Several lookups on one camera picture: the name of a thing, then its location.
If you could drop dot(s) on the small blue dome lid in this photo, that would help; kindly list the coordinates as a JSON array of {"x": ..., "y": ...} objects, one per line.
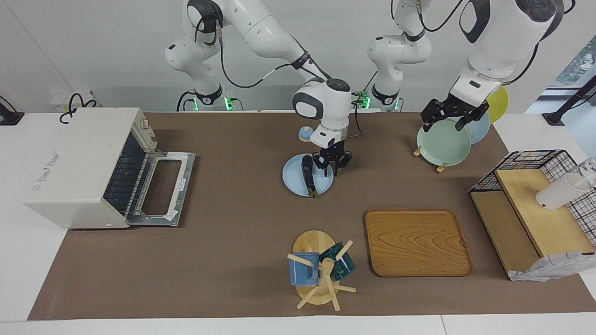
[{"x": 304, "y": 135}]

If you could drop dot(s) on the dark green mug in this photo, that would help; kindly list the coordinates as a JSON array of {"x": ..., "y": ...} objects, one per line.
[{"x": 344, "y": 267}]

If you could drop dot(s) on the white toaster oven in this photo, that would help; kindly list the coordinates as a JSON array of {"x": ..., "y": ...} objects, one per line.
[{"x": 70, "y": 172}]

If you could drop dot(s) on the grey patterned cloth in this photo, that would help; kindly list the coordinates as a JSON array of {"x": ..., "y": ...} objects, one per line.
[{"x": 549, "y": 267}]

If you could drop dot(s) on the yellow plate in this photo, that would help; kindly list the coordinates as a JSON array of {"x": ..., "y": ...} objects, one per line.
[{"x": 499, "y": 102}]

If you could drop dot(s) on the brown table mat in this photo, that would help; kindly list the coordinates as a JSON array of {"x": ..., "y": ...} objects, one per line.
[{"x": 242, "y": 232}]

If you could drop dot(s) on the wooden mug tree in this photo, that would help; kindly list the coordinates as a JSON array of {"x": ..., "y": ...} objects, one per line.
[{"x": 314, "y": 242}]

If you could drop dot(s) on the dark purple eggplant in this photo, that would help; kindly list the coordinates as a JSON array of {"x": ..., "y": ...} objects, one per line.
[{"x": 307, "y": 172}]

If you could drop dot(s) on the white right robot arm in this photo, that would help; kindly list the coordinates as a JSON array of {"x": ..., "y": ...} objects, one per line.
[{"x": 260, "y": 32}]

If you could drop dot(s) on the blue mug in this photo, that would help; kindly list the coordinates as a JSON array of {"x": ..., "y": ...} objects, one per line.
[{"x": 301, "y": 272}]

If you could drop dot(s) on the wooden serving tray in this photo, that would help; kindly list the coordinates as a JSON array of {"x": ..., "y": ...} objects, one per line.
[{"x": 419, "y": 242}]

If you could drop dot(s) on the light blue racked plate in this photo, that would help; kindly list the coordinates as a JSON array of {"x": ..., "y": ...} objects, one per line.
[{"x": 479, "y": 132}]

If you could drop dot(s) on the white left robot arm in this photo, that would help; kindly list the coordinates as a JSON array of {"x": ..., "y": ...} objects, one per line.
[{"x": 498, "y": 42}]

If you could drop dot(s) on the wooden two-tier shelf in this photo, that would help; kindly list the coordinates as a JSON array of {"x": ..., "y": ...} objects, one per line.
[{"x": 540, "y": 223}]

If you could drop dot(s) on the black camera stand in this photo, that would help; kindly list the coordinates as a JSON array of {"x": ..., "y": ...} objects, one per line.
[{"x": 554, "y": 117}]

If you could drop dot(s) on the clear glass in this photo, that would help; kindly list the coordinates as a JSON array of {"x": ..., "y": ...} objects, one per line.
[{"x": 590, "y": 167}]

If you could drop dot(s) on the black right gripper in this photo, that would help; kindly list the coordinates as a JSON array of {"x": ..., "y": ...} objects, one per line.
[{"x": 333, "y": 152}]

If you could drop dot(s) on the black clamp mount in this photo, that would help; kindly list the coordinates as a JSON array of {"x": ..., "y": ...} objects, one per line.
[{"x": 9, "y": 118}]

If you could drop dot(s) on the white plastic cup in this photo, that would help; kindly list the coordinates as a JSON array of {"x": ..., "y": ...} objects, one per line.
[{"x": 556, "y": 193}]

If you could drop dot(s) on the wooden plate rack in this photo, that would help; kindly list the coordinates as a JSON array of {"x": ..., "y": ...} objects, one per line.
[{"x": 440, "y": 168}]

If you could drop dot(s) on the pale green plate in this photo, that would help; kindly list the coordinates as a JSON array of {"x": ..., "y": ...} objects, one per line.
[{"x": 442, "y": 144}]

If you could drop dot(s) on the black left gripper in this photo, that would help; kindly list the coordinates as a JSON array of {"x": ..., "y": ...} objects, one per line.
[{"x": 456, "y": 107}]

